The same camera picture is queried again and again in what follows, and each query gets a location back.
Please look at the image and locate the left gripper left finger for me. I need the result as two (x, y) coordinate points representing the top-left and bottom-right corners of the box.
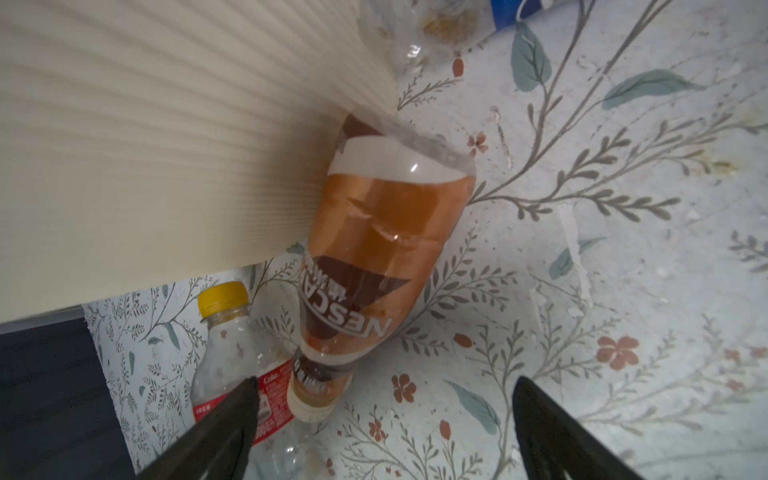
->
(137, 377), (259, 480)

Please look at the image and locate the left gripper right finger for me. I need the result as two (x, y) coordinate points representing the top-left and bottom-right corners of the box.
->
(512, 376), (640, 480)

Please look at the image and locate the brown Nescafe bottle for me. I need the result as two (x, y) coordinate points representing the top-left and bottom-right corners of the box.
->
(287, 108), (476, 423)

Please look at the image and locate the clear bottle blue label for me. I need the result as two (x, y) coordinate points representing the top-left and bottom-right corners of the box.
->
(358, 0), (560, 77)

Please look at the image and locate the beige slatted plastic bin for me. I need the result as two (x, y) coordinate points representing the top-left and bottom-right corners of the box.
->
(1, 1), (398, 323)

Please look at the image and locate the clear cola bottle yellow cap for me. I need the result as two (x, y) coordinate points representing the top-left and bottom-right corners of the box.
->
(190, 281), (326, 479)

